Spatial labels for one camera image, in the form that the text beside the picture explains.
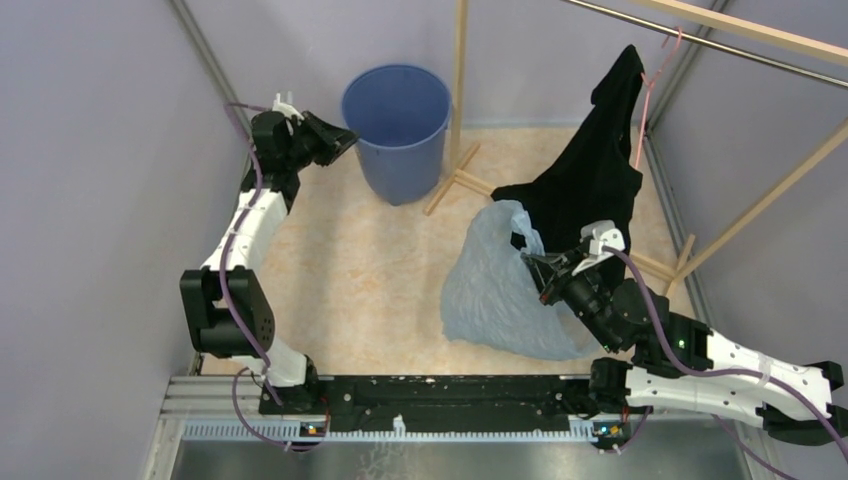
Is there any light blue trash bag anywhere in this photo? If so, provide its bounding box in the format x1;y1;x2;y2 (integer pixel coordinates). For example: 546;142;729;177
440;200;601;361

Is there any wooden clothes rack frame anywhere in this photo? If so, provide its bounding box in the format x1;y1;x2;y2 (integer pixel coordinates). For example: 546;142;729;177
463;1;847;299

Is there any white slotted cable duct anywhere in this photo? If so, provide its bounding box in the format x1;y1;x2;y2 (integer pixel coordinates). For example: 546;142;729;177
182;416;598;443

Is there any black hanging garment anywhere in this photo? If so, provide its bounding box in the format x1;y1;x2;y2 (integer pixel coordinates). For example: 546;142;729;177
491;45;644;253

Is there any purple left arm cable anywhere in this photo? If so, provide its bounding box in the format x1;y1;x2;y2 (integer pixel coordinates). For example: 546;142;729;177
218;102;329;454

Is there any pink clothes hanger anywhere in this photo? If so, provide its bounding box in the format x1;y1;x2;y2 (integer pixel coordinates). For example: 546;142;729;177
633;26;683;171

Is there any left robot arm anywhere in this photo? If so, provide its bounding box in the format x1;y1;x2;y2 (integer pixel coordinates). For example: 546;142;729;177
179;110;358;414

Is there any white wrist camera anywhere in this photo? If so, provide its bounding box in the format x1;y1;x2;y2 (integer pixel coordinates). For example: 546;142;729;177
572;220;627;276
271;91;304;122

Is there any blue plastic trash bin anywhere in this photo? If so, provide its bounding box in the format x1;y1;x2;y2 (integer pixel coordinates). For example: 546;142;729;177
341;64;452;206

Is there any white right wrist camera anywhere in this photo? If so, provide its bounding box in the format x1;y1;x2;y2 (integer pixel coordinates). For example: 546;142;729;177
572;220;627;276

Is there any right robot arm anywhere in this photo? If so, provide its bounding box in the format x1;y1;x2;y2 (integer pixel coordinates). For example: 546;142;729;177
522;251;847;449

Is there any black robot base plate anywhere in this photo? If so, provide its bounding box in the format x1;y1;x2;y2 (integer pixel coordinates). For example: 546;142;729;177
258;375;627;433

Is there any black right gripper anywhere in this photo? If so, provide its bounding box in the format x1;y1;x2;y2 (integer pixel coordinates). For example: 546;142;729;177
520;244;620;354

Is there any metal hanging rod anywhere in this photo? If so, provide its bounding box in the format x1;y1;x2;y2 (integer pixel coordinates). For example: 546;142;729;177
564;0;847;90

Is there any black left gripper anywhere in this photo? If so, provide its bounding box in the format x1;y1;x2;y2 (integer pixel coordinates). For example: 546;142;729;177
283;109;358;170

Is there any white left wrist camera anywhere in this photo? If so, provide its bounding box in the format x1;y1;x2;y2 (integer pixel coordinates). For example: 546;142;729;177
271;91;304;122

